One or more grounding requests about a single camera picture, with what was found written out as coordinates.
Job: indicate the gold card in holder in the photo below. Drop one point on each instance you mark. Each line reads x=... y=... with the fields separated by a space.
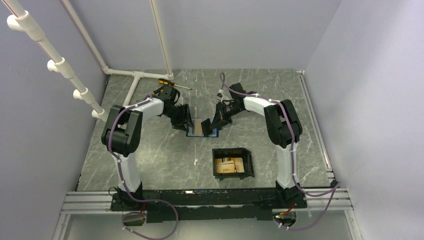
x=197 y=127

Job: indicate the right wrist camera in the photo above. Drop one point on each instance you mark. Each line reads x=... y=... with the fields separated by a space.
x=222 y=97

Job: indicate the aluminium rail frame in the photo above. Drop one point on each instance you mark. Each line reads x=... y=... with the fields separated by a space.
x=80 y=202

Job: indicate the black plastic card tray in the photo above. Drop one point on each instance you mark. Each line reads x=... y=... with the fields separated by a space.
x=242 y=152

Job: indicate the blue leather card holder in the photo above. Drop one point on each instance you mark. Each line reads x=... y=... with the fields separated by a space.
x=214 y=135

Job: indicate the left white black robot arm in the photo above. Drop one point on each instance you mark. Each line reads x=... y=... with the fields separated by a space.
x=122 y=133

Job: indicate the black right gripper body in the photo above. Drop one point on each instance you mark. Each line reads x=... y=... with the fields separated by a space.
x=227 y=111

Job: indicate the yellow black screwdriver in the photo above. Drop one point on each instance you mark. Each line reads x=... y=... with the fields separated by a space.
x=152 y=92
x=166 y=82

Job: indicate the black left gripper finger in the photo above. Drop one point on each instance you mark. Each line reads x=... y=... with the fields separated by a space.
x=180 y=126
x=188 y=120

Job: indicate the white pvc pipe frame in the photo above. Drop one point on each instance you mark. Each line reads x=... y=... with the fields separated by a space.
x=22 y=21

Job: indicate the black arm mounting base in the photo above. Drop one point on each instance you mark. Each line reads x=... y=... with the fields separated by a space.
x=210 y=204

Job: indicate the black credit card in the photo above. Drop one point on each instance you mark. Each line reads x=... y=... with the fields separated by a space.
x=206 y=128

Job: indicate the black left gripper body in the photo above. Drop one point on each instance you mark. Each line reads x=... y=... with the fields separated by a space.
x=177 y=115

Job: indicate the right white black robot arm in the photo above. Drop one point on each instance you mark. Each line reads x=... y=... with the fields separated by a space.
x=282 y=124

